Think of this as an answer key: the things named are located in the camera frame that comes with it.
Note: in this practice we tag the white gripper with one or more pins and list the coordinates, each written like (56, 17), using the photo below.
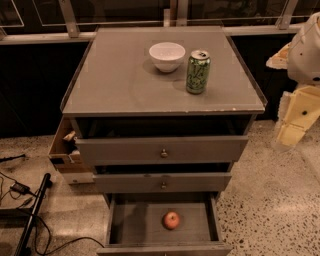
(305, 58)

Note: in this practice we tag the red apple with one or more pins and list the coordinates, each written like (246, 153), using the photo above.
(171, 220)

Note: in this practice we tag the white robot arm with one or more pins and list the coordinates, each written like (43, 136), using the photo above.
(303, 65)

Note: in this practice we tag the top grey drawer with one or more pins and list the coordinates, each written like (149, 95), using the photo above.
(136, 151)

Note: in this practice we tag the grey drawer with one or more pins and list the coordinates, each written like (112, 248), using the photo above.
(151, 183)
(136, 151)
(135, 226)

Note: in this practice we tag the grey drawer cabinet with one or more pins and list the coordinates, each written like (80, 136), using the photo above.
(119, 93)

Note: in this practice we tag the brass top drawer knob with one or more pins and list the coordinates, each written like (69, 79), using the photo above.
(164, 153)

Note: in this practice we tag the brass drawer knob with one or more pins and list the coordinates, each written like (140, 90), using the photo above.
(164, 153)
(163, 185)

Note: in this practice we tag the brass middle drawer knob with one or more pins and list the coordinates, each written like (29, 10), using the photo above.
(163, 185)

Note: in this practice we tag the bottom grey drawer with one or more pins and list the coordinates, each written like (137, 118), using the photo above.
(135, 226)

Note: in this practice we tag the middle grey drawer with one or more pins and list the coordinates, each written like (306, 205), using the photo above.
(151, 183)

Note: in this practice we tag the green soda can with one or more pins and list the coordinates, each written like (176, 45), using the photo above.
(198, 70)

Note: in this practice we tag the white ceramic bowl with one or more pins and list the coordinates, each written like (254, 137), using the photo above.
(167, 56)

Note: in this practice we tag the cardboard box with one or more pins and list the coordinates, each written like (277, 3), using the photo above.
(66, 158)

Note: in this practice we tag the black stand pole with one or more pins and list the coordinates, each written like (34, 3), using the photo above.
(31, 214)

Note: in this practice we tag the metal window railing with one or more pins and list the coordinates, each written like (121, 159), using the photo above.
(36, 21)

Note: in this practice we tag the black power adapter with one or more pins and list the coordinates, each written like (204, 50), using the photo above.
(20, 188)

